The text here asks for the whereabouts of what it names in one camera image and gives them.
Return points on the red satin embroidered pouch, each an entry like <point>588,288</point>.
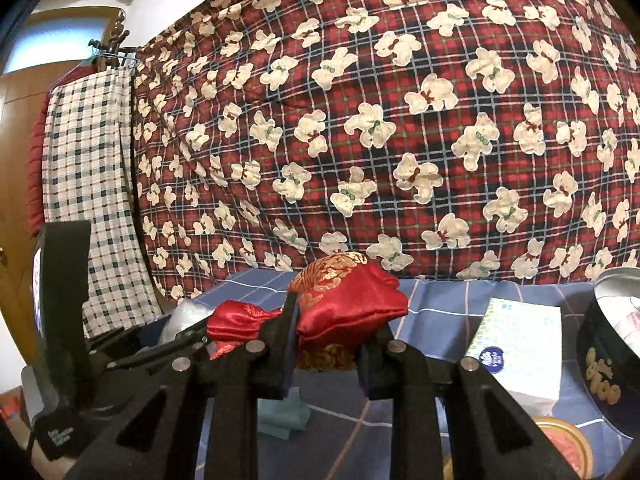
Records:
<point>350,305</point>

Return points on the clear plastic bag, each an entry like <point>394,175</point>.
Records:
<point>182,320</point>

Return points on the black round tin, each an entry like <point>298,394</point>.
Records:
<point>605,385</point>

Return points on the teal cloth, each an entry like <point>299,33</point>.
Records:
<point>285,415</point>

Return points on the red garment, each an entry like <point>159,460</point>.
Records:
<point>37,170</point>

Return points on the blue plaid bedsheet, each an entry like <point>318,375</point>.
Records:
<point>350,425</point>

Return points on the red plaid bear quilt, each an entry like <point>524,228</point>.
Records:
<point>375,135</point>

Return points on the white green checked cloth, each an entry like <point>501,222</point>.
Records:
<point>95,185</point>

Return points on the pink white cloth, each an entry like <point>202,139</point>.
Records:
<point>627,325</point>

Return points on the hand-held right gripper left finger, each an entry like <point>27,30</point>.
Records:
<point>281,360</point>

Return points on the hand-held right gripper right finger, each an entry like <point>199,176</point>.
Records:
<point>372,375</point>

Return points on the yellow patterned tissue pack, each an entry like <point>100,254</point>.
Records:
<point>520,355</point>

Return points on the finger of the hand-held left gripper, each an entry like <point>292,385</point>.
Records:
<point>165,352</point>
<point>117,340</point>

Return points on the wooden coat rack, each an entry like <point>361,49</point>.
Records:
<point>118,35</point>

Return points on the gold tin lid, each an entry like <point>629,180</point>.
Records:
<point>562,450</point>

